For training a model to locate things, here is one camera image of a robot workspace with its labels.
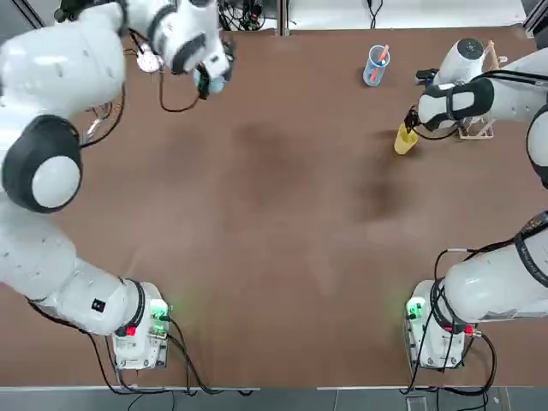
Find light blue plastic cup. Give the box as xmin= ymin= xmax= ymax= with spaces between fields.
xmin=193 ymin=68 xmax=227 ymax=94

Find yellow plastic cup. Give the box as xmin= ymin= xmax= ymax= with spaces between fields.
xmin=393 ymin=122 xmax=419 ymax=156

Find clear measuring cup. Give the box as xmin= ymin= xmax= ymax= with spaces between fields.
xmin=362 ymin=45 xmax=391 ymax=86

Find white desk lamp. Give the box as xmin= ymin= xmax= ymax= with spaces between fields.
xmin=135 ymin=40 xmax=166 ymax=74

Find red pen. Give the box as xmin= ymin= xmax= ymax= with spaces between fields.
xmin=368 ymin=45 xmax=391 ymax=82

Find wooden rack rod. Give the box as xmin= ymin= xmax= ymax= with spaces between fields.
xmin=485 ymin=39 xmax=503 ymax=70

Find black lamp cable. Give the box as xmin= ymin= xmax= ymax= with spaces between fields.
xmin=158 ymin=68 xmax=205 ymax=114

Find tangled black desk cables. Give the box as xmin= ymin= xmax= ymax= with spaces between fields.
xmin=217 ymin=0 xmax=277 ymax=31

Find aluminium frame post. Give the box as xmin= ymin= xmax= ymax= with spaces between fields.
xmin=524 ymin=0 xmax=548 ymax=39
xmin=275 ymin=0 xmax=289 ymax=38

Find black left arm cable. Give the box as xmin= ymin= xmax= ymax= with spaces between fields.
xmin=25 ymin=63 xmax=262 ymax=397

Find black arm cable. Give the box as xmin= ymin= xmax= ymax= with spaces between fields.
xmin=400 ymin=239 xmax=519 ymax=397
xmin=25 ymin=63 xmax=262 ymax=397

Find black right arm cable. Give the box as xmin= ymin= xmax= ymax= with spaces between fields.
xmin=400 ymin=239 xmax=519 ymax=397

